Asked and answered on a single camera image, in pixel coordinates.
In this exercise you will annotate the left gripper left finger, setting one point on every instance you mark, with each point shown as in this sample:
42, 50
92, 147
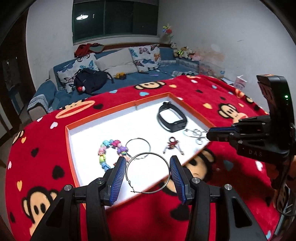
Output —
62, 219

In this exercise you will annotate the left butterfly pillow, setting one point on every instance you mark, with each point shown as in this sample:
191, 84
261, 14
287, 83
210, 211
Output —
68, 72

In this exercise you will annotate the brown door frame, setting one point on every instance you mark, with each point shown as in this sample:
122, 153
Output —
17, 86

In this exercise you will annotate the red pearl earrings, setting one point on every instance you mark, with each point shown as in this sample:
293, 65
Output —
173, 144

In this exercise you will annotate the right butterfly pillow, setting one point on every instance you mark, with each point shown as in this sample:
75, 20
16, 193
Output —
146, 58

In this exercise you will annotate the butterfly pillow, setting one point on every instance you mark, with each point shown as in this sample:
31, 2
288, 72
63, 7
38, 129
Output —
146, 58
68, 72

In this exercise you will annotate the blue sofa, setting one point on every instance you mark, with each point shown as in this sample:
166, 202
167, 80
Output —
52, 95

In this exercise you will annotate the black backpack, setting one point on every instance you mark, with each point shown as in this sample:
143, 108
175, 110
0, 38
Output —
88, 81

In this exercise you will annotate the white cushion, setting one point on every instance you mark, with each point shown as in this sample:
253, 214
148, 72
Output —
120, 61

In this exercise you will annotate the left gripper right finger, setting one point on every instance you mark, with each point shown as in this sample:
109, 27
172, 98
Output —
234, 220

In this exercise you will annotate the dark window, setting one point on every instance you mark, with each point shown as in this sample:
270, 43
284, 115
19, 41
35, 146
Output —
91, 19

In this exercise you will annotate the colourful artificial flower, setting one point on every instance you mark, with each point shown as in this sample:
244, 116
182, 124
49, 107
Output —
167, 34

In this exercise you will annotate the plush toys pile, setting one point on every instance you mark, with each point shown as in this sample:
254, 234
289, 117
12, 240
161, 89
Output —
185, 52

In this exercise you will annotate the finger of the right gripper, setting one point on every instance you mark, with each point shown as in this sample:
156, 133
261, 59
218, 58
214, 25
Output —
256, 120
223, 134

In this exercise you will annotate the red monkey print blanket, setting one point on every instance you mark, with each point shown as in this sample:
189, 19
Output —
38, 164

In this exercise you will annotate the orange shallow box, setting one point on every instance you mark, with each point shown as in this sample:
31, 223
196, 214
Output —
135, 119

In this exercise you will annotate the milk tea cup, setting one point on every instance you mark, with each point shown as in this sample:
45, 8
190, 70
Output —
240, 83

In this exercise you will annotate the black smart watch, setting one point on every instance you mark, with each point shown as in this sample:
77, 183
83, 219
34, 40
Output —
171, 118

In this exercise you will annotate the red clothes on sofa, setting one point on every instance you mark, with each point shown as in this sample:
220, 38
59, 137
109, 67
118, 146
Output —
85, 49

